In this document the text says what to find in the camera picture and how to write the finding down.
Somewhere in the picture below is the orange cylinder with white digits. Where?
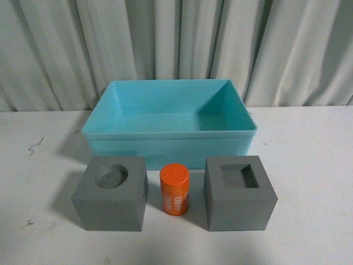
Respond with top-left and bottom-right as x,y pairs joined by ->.
159,163 -> 190,216

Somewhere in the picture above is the gray cube with square hole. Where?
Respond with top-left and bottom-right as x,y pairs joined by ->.
204,156 -> 277,231

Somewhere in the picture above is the gray cube with round hole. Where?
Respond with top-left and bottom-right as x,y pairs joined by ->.
72,156 -> 148,231

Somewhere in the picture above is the light blue plastic box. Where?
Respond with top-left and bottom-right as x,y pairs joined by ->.
82,79 -> 257,170

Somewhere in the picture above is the white pleated curtain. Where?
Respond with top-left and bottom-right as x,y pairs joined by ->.
1,1 -> 352,112

